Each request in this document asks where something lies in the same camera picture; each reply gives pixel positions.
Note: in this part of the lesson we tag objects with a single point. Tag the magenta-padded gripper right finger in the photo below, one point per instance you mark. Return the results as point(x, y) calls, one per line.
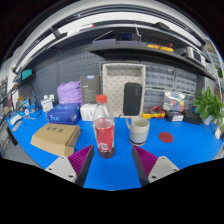
point(160, 168)

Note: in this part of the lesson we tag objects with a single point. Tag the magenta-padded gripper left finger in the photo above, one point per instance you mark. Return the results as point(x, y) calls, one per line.
point(63, 168)

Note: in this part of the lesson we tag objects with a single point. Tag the clear bottle with red label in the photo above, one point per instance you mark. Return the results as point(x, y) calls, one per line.
point(104, 133)

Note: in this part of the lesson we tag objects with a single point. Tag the flat round red coaster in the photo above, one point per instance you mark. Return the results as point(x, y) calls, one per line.
point(165, 137)

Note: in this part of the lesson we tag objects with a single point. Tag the brown cardboard box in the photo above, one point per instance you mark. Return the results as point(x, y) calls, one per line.
point(55, 137)

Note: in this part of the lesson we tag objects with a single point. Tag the beige ceramic mug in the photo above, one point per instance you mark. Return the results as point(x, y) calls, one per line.
point(139, 130)

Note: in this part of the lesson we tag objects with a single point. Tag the black box with white label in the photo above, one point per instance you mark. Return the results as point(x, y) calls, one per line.
point(175, 116)

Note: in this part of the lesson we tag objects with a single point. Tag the blue cardboard box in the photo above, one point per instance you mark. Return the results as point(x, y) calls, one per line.
point(63, 114)

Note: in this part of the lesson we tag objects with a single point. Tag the yellow multimeter with red leads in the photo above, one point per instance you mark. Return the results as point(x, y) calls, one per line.
point(154, 113)

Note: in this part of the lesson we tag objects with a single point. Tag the flat black case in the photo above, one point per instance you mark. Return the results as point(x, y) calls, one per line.
point(192, 117)

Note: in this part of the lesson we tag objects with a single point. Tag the small white box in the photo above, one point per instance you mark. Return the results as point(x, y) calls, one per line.
point(87, 112)

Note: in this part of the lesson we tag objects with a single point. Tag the small white labelled card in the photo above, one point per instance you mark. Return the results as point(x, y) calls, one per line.
point(47, 105)

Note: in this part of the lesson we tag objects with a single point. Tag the clear organizer box coloured parts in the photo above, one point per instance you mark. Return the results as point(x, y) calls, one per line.
point(174, 100)

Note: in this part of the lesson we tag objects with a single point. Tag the black zip pouch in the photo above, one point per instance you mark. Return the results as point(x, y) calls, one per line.
point(132, 99)

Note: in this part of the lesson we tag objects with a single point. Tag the purple plastic bag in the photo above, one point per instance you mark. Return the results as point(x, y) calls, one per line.
point(69, 92)

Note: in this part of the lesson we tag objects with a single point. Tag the green potted plant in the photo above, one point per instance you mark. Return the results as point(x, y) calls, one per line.
point(208, 105)

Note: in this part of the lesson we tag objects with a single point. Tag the dark grey upright box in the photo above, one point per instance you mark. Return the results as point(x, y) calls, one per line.
point(90, 88)

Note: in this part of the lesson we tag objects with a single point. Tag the beige dotted tray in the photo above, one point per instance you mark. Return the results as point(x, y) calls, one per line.
point(113, 83)

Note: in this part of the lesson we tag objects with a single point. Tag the teal screen monitor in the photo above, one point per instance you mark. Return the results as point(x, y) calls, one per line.
point(27, 74)

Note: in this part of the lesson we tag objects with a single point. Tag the dark overhead shelf unit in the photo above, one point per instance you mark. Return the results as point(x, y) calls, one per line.
point(133, 50)

